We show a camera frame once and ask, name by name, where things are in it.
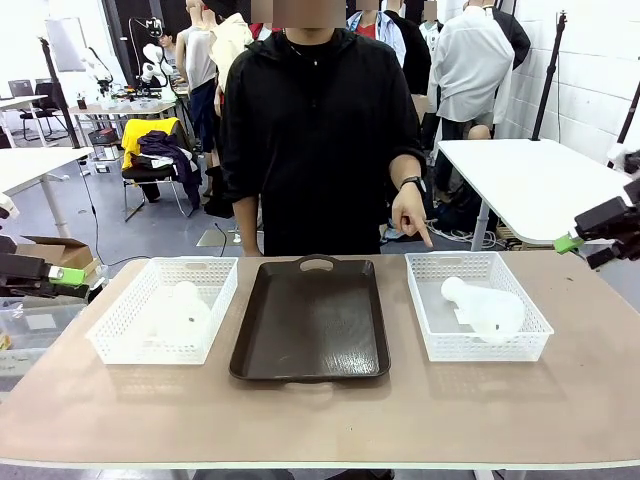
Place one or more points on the black office chair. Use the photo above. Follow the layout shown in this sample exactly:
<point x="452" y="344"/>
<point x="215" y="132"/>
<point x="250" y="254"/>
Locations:
<point x="40" y="105"/>

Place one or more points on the person in black shirt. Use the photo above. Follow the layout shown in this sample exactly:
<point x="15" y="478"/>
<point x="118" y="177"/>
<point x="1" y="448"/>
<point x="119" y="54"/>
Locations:
<point x="310" y="140"/>

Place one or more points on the dark purple garment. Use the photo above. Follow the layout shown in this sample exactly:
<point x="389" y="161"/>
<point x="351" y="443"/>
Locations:
<point x="165" y="145"/>

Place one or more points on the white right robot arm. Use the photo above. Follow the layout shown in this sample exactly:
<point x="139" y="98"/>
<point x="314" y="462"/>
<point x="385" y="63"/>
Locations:
<point x="620" y="156"/>

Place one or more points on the dark brown plastic tray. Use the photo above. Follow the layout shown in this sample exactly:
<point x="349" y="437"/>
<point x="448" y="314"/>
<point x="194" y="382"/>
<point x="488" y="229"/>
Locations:
<point x="310" y="325"/>

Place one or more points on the mannequin in grey tank top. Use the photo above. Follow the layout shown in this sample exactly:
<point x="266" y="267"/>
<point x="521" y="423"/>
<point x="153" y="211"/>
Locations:
<point x="199" y="62"/>

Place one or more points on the mannequin in white shirt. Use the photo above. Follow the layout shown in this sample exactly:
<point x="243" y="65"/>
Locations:
<point x="470" y="60"/>

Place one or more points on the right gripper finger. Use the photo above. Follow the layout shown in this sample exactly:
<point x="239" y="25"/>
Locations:
<point x="606" y="257"/>
<point x="567" y="243"/>

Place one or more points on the translucent white conical flask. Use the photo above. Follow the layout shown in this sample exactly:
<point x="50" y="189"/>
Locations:
<point x="490" y="310"/>
<point x="185" y="315"/>

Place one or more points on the red and black toolbox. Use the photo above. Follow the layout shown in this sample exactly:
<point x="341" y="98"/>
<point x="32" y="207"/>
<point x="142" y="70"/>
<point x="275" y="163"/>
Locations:
<point x="102" y="136"/>

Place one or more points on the black tripod stand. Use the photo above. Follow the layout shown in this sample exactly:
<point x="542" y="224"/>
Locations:
<point x="56" y="90"/>
<point x="550" y="75"/>

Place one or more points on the mannequin in black jacket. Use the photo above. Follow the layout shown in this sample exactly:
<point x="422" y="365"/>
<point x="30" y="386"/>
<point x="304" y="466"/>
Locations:
<point x="517" y="42"/>

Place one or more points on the mannequin in cream hoodie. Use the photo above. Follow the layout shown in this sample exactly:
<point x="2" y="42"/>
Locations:
<point x="230" y="45"/>

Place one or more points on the brown cardboard box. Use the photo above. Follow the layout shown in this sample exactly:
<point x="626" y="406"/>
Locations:
<point x="65" y="252"/>

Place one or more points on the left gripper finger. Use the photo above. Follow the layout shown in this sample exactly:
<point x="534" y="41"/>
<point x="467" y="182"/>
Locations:
<point x="60" y="292"/>
<point x="65" y="276"/>

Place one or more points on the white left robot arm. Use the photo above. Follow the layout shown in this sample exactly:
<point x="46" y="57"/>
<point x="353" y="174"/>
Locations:
<point x="7" y="204"/>

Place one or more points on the cluttered background work table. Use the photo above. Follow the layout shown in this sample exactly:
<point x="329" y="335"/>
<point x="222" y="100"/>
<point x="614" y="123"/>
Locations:
<point x="125" y="106"/>

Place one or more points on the mannequin in blue jacket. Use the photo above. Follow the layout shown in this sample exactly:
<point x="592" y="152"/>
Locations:
<point x="391" y="36"/>

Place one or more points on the white perforated plastic basket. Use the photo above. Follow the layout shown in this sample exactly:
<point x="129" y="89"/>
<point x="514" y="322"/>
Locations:
<point x="125" y="345"/>
<point x="537" y="320"/>

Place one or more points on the person's left hand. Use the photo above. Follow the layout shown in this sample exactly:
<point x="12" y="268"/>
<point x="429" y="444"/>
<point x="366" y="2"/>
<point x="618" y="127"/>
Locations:
<point x="410" y="210"/>

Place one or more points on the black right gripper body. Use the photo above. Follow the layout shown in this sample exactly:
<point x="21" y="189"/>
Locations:
<point x="607" y="220"/>

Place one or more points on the grey standing panel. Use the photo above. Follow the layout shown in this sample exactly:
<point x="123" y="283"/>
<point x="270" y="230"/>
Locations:
<point x="65" y="45"/>

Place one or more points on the white table with grey leg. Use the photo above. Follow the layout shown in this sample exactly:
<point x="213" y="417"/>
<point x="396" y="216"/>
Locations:
<point x="30" y="167"/>

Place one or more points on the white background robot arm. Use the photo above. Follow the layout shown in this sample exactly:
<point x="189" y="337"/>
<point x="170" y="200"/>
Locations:
<point x="152" y="62"/>

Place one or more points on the person's right forearm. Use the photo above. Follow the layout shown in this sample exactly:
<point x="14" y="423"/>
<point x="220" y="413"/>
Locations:
<point x="246" y="220"/>

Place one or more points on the person's left forearm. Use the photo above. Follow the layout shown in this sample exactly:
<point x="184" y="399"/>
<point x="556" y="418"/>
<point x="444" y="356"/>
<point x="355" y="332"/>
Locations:
<point x="406" y="169"/>

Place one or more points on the person's right hand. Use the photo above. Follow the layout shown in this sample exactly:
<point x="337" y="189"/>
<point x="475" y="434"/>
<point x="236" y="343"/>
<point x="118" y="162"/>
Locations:
<point x="252" y="250"/>

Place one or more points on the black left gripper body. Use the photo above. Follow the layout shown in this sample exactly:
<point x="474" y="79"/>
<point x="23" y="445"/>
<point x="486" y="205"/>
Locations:
<point x="22" y="275"/>

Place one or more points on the black metal chair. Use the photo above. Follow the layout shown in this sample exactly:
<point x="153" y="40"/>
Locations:
<point x="150" y="172"/>

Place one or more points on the white table with rounded corner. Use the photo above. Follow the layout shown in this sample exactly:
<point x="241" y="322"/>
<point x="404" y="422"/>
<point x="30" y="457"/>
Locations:
<point x="530" y="180"/>

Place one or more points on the black wrist watch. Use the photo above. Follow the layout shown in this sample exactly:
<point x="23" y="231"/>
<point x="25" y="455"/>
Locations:
<point x="413" y="183"/>

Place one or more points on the clear plastic storage bin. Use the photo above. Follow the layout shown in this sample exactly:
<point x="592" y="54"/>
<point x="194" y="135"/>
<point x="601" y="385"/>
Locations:
<point x="35" y="322"/>

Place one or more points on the yellow garment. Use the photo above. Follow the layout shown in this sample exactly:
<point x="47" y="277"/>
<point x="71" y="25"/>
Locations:
<point x="131" y="137"/>

